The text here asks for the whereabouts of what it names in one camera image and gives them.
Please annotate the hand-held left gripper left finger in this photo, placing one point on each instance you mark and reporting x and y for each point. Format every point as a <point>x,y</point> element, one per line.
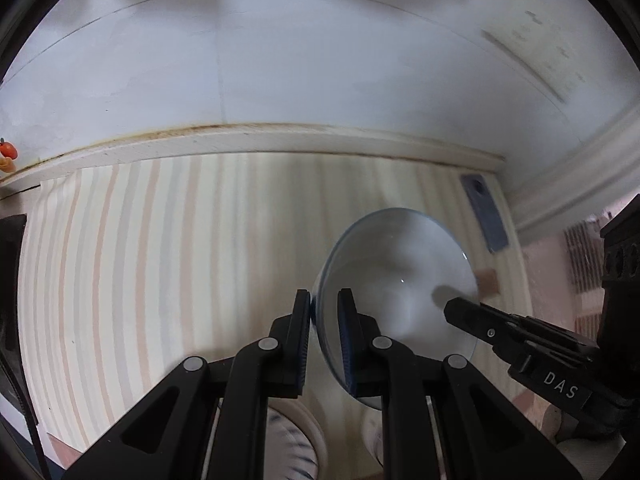
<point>301,345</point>

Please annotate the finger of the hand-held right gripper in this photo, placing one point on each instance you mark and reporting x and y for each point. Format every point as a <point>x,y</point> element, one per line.
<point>480,325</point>
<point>555,337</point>

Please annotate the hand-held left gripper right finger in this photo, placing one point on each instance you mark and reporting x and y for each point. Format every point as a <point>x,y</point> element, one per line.
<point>347,345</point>

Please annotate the white bowl blue rim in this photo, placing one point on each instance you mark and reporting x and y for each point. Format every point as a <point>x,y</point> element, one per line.
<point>400,270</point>

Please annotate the blue striped plate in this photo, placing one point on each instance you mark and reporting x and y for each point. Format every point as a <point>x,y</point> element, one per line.
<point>295,445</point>

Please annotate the small brown card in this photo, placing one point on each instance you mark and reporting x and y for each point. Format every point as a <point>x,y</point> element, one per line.
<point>487,282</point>

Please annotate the striped cat print tablecloth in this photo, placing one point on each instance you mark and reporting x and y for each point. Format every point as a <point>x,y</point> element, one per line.
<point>150,260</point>

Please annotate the black induction cooktop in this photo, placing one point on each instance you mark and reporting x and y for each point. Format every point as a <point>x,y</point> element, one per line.
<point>10,285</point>

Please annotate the red toy fruit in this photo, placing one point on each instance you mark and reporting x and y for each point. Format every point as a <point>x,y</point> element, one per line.
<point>7,149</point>

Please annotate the golden ingot wall sticker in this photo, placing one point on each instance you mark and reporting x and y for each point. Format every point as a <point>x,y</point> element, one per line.
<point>6,165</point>

